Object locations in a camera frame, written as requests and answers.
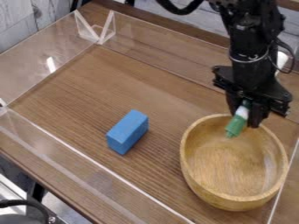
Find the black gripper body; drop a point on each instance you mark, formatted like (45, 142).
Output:
(252, 80)

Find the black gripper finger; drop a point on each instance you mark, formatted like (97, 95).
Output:
(233, 101)
(259, 112)

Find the green and white marker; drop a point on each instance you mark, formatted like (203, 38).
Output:
(237, 120)

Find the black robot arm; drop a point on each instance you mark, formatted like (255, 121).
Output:
(253, 23)

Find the brown wooden bowl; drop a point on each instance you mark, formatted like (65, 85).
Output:
(233, 173)

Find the blue rectangular block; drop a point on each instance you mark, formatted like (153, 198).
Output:
(128, 130)

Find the black metal stand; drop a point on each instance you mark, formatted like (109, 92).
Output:
(18, 209)

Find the clear acrylic tray wall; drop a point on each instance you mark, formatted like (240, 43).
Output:
(58, 144)

